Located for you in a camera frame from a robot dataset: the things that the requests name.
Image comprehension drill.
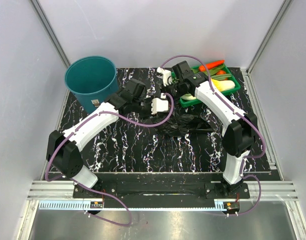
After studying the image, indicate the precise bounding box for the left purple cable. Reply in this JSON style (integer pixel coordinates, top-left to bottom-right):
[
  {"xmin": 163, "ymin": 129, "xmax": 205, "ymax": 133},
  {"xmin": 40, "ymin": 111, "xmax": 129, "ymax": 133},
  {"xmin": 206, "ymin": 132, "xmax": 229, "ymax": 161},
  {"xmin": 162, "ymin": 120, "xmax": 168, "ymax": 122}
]
[{"xmin": 44, "ymin": 93, "xmax": 174, "ymax": 227}]

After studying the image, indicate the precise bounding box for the black trash bag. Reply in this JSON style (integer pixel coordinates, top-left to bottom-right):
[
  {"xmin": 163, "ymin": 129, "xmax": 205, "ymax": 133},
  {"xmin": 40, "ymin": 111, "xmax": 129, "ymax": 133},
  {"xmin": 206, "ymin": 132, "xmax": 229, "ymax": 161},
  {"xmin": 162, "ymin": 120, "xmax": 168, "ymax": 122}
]
[{"xmin": 154, "ymin": 110, "xmax": 213, "ymax": 137}]

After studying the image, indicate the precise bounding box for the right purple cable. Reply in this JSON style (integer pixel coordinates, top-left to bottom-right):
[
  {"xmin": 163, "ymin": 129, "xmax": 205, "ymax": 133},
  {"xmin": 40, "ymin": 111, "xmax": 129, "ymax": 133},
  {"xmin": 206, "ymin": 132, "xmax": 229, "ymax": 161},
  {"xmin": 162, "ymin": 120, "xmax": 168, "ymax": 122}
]
[{"xmin": 159, "ymin": 54, "xmax": 267, "ymax": 217}]

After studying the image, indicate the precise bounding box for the large orange carrot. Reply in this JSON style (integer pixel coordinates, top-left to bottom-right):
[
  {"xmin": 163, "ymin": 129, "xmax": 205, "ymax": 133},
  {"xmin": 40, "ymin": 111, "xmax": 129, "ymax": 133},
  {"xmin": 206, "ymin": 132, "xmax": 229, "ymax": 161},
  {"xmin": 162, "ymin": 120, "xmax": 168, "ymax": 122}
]
[{"xmin": 198, "ymin": 60, "xmax": 225, "ymax": 72}]

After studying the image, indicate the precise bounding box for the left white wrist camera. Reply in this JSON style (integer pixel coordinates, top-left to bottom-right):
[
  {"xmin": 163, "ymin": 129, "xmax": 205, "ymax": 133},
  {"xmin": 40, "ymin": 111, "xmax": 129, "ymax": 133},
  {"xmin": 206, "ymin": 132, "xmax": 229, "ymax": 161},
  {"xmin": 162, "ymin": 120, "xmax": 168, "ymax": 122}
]
[{"xmin": 151, "ymin": 93, "xmax": 169, "ymax": 115}]

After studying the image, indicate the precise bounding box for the purple cable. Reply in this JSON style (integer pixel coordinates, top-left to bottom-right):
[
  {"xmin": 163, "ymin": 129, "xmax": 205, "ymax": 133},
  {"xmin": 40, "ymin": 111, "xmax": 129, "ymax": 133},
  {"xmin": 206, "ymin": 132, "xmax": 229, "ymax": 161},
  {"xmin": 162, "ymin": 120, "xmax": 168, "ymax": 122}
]
[
  {"xmin": 44, "ymin": 93, "xmax": 174, "ymax": 227},
  {"xmin": 159, "ymin": 54, "xmax": 267, "ymax": 217}
]

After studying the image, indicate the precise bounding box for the green plastic vegetable tray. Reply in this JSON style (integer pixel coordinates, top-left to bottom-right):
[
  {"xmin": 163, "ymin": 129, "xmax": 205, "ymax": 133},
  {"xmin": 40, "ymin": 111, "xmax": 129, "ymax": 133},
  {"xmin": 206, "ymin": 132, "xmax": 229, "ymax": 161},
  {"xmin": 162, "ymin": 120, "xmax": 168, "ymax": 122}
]
[{"xmin": 179, "ymin": 60, "xmax": 241, "ymax": 108}]

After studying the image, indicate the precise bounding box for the yellow white cabbage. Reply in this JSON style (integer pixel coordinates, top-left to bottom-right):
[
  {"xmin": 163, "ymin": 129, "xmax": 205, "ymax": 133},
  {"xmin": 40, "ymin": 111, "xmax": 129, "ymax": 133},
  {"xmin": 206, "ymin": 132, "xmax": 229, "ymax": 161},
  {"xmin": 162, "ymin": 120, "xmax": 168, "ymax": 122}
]
[{"xmin": 211, "ymin": 79, "xmax": 235, "ymax": 92}]

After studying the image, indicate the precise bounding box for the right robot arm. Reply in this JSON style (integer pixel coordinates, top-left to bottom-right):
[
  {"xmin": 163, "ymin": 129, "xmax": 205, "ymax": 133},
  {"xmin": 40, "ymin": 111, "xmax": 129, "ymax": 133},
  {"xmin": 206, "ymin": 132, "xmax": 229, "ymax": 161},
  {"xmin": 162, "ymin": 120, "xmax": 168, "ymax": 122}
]
[{"xmin": 157, "ymin": 61, "xmax": 257, "ymax": 198}]

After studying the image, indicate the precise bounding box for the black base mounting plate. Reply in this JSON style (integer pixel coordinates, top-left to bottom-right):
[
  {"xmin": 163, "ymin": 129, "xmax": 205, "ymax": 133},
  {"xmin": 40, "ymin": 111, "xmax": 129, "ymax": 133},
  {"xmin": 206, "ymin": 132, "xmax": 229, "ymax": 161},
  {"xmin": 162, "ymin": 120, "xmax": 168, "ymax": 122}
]
[{"xmin": 72, "ymin": 171, "xmax": 251, "ymax": 210}]

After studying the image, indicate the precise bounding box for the white radish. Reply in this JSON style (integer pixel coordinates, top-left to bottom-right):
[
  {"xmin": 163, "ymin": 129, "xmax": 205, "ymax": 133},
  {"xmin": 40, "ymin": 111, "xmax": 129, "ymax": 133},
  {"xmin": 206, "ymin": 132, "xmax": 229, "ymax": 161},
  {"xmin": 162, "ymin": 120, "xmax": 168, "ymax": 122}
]
[{"xmin": 180, "ymin": 93, "xmax": 197, "ymax": 101}]

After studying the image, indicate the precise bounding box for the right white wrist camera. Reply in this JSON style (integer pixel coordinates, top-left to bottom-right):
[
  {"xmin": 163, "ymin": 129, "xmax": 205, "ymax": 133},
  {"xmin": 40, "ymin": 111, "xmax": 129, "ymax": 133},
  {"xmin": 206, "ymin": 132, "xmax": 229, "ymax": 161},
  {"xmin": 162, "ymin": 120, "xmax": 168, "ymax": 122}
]
[{"xmin": 157, "ymin": 67, "xmax": 173, "ymax": 87}]

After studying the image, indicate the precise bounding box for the teal plastic trash bin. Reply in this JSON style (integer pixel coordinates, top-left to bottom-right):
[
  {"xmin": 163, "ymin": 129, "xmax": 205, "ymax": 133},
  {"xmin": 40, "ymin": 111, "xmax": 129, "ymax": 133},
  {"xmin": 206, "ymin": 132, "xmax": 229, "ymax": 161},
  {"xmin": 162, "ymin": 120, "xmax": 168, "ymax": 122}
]
[{"xmin": 64, "ymin": 56, "xmax": 119, "ymax": 114}]

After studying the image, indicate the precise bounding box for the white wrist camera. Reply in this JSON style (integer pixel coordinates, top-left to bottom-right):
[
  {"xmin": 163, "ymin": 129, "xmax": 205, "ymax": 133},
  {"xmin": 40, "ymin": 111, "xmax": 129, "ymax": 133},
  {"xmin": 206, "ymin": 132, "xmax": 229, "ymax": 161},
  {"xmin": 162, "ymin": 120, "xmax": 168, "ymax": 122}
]
[
  {"xmin": 157, "ymin": 67, "xmax": 173, "ymax": 87},
  {"xmin": 151, "ymin": 93, "xmax": 169, "ymax": 115}
]

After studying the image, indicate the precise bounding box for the green long beans bundle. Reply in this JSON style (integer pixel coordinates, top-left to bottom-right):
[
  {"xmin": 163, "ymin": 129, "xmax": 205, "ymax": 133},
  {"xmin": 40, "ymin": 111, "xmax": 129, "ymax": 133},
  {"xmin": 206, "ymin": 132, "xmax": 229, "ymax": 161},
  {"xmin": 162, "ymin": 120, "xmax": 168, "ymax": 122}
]
[{"xmin": 211, "ymin": 73, "xmax": 232, "ymax": 81}]

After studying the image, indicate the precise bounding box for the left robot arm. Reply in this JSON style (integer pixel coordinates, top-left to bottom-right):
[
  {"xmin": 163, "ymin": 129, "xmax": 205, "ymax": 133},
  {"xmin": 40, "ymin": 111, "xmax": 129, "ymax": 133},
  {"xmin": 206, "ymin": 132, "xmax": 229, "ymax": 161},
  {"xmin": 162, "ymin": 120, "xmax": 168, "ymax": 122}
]
[{"xmin": 44, "ymin": 79, "xmax": 152, "ymax": 198}]

